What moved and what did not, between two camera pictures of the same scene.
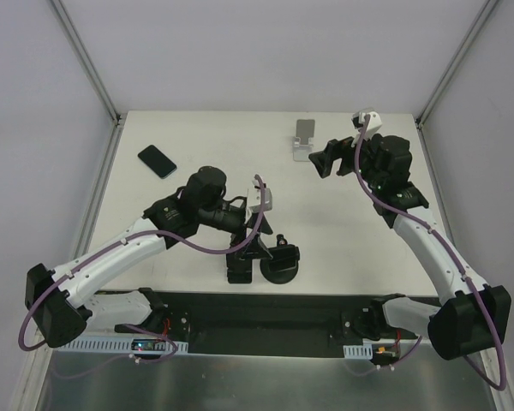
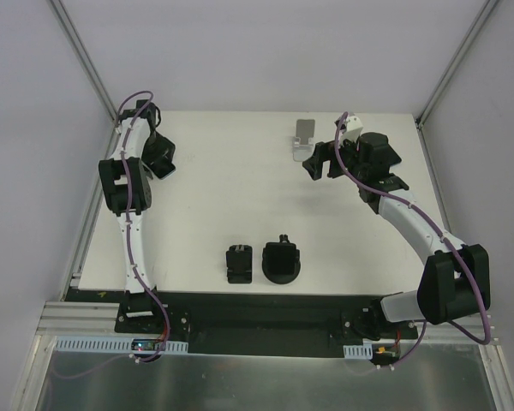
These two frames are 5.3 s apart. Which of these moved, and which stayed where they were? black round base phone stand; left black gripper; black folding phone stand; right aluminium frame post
Moved: left black gripper
Stayed: right aluminium frame post; black round base phone stand; black folding phone stand
